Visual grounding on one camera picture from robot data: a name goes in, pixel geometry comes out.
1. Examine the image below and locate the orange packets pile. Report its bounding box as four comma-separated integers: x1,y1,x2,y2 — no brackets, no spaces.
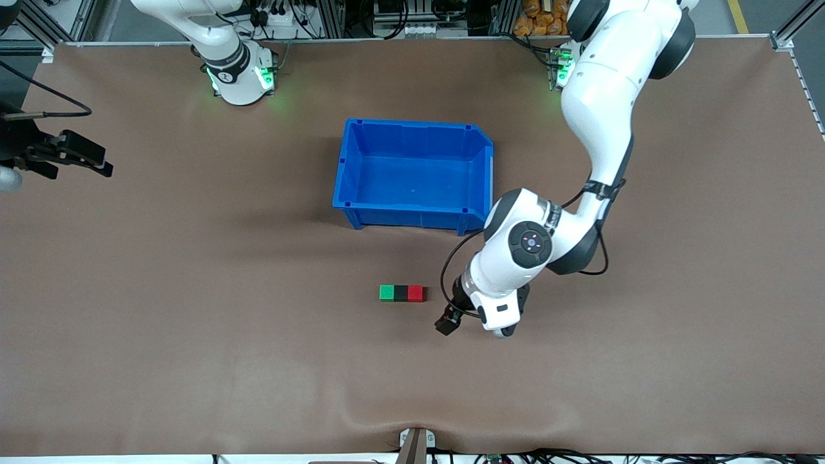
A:
514,0,581,37

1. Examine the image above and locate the aluminium frame strut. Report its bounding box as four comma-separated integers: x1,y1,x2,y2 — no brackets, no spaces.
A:
0,0,97,62
770,0,825,52

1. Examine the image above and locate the brown table mat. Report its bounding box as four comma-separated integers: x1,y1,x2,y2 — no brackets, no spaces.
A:
0,35,825,457

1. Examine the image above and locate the white power strip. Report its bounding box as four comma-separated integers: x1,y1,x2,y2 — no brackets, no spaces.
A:
255,3,304,41

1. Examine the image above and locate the blue plastic storage bin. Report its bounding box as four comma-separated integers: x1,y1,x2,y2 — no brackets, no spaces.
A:
332,117,496,237

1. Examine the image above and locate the grey metal camera bracket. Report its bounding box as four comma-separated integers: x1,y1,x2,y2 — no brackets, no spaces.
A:
398,427,437,464

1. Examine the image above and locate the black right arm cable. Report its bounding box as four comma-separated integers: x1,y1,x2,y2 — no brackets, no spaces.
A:
0,61,92,122

